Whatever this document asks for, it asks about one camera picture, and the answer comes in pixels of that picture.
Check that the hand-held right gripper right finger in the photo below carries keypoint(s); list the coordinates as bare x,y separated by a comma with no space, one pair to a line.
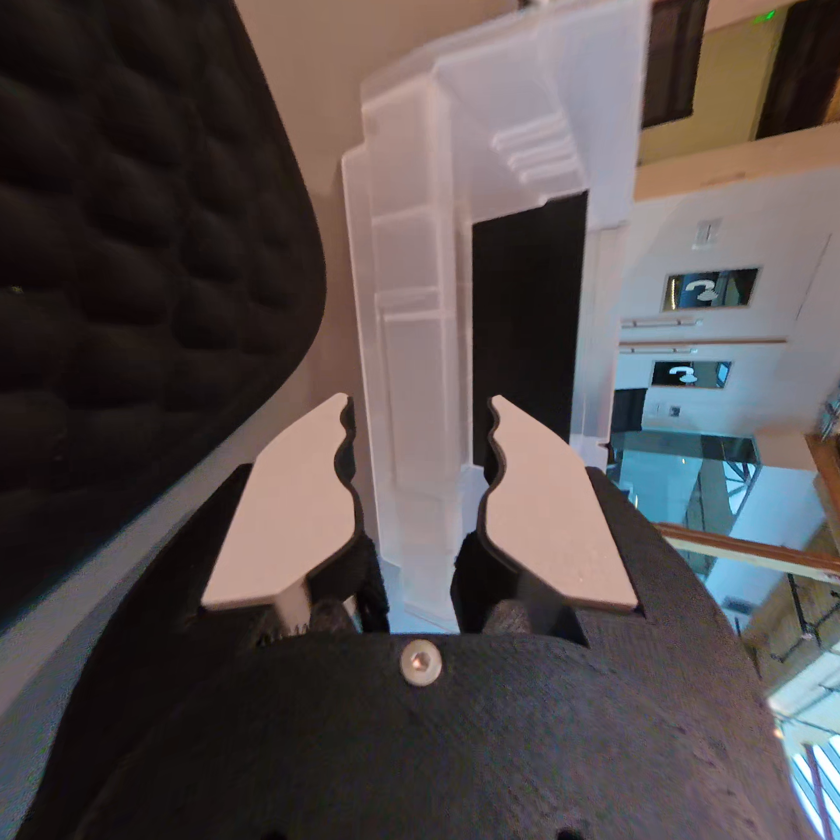
551,512

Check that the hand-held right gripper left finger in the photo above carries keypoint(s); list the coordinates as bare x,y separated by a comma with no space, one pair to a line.
289,505

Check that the black quilted cushion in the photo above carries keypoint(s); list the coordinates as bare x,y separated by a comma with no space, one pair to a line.
144,275

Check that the white plastic housing part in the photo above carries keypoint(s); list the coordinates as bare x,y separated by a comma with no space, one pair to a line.
420,262

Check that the wooden rail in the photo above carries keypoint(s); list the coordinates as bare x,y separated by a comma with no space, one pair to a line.
748,548

